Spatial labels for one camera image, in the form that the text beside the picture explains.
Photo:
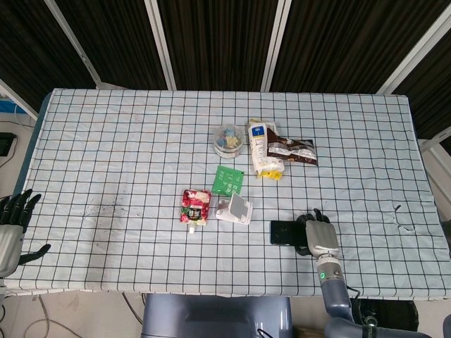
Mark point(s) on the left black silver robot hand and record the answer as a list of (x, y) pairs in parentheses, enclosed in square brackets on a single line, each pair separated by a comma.
[(10, 243)]

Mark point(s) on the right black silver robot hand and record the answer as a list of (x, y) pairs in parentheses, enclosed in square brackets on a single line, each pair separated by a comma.
[(321, 237)]

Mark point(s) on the black smartphone blue edge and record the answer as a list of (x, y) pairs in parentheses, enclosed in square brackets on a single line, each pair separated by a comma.
[(285, 232)]

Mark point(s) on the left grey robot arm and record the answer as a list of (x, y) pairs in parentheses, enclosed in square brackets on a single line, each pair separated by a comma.
[(2, 290)]

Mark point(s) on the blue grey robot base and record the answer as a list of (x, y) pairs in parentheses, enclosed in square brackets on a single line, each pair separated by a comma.
[(215, 317)]

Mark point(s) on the white folding phone stand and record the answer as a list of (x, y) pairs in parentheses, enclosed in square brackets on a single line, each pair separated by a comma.
[(236, 211)]

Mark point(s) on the brown snack package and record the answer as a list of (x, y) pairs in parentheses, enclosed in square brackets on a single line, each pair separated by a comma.
[(292, 149)]

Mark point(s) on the black monitor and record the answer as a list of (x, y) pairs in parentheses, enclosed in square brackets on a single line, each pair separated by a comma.
[(5, 145)]

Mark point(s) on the blue padded table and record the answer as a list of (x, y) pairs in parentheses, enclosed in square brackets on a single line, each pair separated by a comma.
[(31, 141)]

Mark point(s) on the green sachet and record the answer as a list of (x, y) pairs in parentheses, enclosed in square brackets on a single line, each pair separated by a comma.
[(229, 180)]

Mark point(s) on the white yellow snack package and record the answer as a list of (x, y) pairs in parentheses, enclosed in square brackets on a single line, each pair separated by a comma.
[(259, 148)]

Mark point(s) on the red spouted drink pouch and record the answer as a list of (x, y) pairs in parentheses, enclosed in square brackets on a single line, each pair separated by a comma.
[(195, 209)]

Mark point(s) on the blue checkered tablecloth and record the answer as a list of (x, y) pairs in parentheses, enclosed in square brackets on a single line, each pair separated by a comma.
[(123, 176)]

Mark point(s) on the clear jar of coloured clips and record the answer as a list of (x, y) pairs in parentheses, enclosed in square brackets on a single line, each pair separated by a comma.
[(229, 141)]

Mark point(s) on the blue plastic bin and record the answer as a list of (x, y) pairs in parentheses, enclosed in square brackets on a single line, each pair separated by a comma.
[(8, 106)]

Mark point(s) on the white partition post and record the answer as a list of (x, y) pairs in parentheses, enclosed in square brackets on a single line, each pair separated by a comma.
[(162, 45), (19, 100), (276, 45), (415, 53), (75, 45)]

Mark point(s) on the white metal frame bar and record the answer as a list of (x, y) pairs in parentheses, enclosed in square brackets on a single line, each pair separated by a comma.
[(435, 146)]

